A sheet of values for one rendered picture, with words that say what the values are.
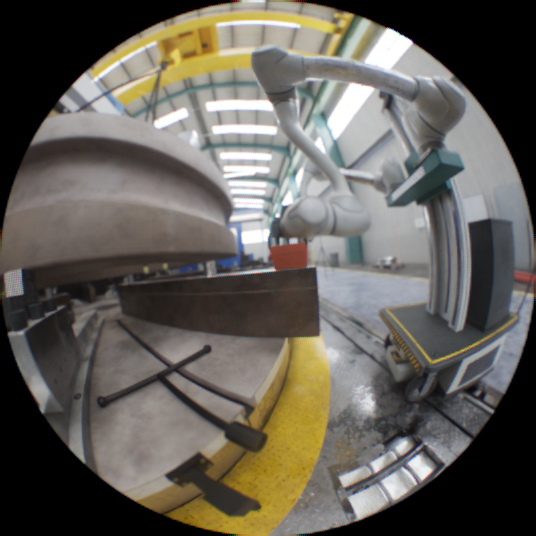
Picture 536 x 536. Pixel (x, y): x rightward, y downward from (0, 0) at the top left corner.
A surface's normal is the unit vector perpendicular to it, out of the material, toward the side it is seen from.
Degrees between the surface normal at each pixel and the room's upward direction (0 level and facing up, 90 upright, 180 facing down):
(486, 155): 90
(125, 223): 90
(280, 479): 0
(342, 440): 0
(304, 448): 0
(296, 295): 90
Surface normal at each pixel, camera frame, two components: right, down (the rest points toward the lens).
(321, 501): -0.11, -0.99
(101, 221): 0.86, -0.07
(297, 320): -0.26, 0.08
